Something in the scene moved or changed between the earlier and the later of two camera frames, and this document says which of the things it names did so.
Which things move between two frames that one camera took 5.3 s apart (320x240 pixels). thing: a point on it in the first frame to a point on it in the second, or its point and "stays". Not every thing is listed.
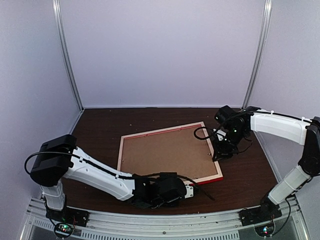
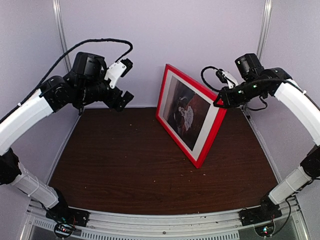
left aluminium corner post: x=56 y=4 stays
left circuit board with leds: x=63 y=230 stays
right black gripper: x=221 y=153 to x=229 y=101
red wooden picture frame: x=193 y=182 to x=174 y=71
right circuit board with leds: x=265 y=230 stays
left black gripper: x=164 y=177 to x=124 y=100
